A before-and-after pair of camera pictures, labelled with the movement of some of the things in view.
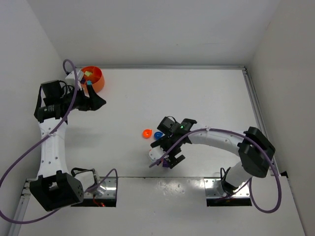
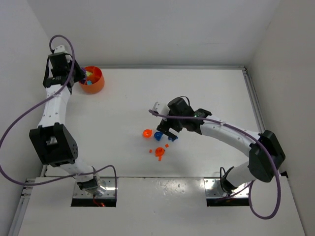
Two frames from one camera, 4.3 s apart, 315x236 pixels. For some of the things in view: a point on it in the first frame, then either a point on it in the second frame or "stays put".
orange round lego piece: [147, 133] stays put
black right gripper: [170, 150] -> [166, 128]
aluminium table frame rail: [258, 111] stays put
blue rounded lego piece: [158, 135] stays put
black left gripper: [87, 99] -> [80, 73]
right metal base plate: [214, 188] stays put
